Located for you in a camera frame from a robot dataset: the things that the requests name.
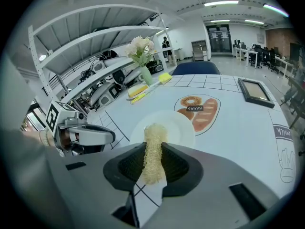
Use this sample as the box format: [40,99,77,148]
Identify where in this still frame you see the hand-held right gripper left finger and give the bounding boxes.
[45,142,146,229]

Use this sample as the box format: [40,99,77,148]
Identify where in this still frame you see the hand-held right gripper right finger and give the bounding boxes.
[142,143,279,229]

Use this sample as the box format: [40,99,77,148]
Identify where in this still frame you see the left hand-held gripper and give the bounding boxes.
[45,100,116,156]

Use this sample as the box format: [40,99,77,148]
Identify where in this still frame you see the pink plate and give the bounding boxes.
[126,84,151,101]

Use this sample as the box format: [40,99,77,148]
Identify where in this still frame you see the yellow sponge piece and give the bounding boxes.
[140,124,168,186]

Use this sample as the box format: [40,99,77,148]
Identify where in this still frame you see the white plate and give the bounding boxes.
[130,110,196,150]

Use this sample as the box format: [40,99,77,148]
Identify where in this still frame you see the person's left forearm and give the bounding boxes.
[22,131,41,144]

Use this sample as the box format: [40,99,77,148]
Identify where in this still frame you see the person's left hand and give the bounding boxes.
[61,132,81,150]

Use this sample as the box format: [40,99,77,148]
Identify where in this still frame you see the white grey-faced device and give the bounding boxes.
[123,69,143,85]
[89,83,112,107]

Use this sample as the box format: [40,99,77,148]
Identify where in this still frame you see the checked white tablecloth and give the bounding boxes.
[87,74,300,224]

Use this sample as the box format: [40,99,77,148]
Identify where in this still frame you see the bread slices on plate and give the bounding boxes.
[128,84,149,98]

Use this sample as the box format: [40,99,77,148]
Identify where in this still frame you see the green vase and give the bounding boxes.
[140,65,153,86]

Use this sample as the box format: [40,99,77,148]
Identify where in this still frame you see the yellow bottle brush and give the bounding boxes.
[130,72,173,104]

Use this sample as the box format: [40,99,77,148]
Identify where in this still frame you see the black radio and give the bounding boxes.
[146,60,164,75]

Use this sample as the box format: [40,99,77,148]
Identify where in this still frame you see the pink flower bouquet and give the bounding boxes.
[125,36,155,68]

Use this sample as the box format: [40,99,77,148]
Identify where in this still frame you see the white metal shelf rack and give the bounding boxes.
[28,4,178,109]

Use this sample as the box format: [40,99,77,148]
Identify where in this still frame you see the blue chair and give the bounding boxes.
[171,61,221,76]

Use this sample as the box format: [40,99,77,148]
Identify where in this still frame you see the small grey shelf cabinet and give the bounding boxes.
[191,40,207,62]

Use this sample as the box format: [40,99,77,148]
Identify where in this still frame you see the white long desk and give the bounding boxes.
[232,47,259,69]

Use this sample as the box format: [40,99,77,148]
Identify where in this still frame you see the row of black office chairs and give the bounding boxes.
[247,44,281,73]

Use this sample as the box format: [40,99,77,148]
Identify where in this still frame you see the black glass double door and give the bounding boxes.
[206,24,232,53]

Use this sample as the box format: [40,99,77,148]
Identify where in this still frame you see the white bead bracelet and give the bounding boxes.
[39,129,52,147]

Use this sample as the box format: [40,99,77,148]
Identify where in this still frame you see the black picture frame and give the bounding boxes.
[237,78,275,109]

